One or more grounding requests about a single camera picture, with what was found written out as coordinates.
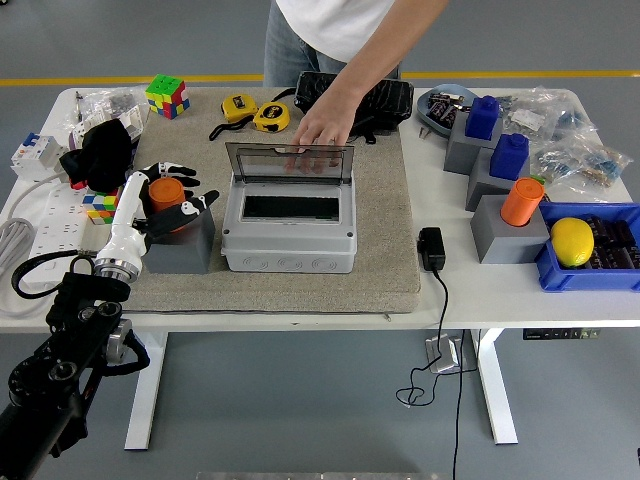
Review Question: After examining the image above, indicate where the black power adapter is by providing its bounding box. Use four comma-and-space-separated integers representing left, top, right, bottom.
417, 226, 447, 273

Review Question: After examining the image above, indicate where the plastic bag with white label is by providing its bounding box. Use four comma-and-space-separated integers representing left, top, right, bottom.
501, 86, 562, 146

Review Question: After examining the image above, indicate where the plastic bag of white parts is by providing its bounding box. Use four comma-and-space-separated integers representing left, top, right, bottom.
67, 102, 150, 150

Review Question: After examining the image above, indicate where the grey holder block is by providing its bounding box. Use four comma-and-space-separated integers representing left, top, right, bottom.
464, 147, 532, 212
142, 202, 217, 275
469, 193, 551, 265
443, 115, 504, 176

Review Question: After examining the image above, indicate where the large colourful puzzle cube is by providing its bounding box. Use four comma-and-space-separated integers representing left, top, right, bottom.
145, 74, 191, 121

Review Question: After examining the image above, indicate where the plastic bag of brown parts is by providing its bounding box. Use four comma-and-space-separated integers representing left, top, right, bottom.
574, 144, 634, 190

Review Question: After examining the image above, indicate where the black cloth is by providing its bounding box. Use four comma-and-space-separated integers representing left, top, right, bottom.
59, 118, 139, 193

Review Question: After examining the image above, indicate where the orange cylinder battery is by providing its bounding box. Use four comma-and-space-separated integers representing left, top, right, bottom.
500, 176, 545, 227
148, 178, 189, 234

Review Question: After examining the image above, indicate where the yellow lemon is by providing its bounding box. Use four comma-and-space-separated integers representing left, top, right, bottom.
550, 217, 596, 268

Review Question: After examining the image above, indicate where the yellow tape measure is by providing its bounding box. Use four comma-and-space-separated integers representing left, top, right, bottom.
252, 87, 297, 134
208, 94, 260, 141

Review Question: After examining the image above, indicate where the plastic bag of dark parts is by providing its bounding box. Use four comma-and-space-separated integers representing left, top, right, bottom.
107, 89, 145, 114

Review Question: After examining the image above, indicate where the small colourful puzzle cube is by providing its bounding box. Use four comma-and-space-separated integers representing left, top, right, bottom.
82, 187, 122, 226

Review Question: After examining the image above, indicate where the white circuit breaker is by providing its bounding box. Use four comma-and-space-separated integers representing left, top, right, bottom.
10, 132, 69, 181

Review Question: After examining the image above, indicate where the black adapter cord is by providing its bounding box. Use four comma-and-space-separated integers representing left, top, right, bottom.
395, 268, 480, 480

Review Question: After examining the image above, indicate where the person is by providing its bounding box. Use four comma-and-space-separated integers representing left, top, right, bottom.
263, 0, 416, 89

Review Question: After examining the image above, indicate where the grey electrical box with lid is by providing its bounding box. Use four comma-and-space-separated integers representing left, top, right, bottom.
220, 141, 359, 274

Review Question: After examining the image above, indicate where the blue battery block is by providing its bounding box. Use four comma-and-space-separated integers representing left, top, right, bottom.
464, 94, 503, 140
488, 132, 530, 181

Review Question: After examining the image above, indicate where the silver metal bracket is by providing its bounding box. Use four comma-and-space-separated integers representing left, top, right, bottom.
424, 336, 461, 375

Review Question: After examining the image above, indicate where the white table leg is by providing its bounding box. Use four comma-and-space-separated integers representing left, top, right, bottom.
123, 331, 170, 451
469, 328, 520, 446

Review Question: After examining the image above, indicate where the grey-brown mat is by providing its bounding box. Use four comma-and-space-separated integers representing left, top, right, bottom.
93, 87, 422, 315

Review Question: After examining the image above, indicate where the white power strip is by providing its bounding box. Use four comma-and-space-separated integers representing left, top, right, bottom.
22, 185, 90, 292

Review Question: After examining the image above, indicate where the black glossy case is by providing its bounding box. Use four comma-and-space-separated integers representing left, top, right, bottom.
293, 71, 414, 146

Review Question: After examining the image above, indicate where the plastic bag of blue parts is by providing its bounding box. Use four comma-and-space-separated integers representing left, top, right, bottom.
529, 142, 584, 184
549, 107, 601, 147

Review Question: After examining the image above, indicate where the blue plastic bin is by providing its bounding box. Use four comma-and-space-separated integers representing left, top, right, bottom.
535, 201, 640, 294

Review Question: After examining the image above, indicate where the light blue dish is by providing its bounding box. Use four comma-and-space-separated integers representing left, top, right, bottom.
416, 83, 481, 139

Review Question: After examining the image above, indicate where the black table control panel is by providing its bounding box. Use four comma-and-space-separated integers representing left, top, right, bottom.
522, 328, 602, 341

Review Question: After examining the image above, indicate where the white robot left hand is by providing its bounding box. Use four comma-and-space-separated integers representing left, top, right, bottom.
94, 160, 221, 265

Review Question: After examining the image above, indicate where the person's left hand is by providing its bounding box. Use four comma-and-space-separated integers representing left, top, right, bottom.
292, 99, 357, 174

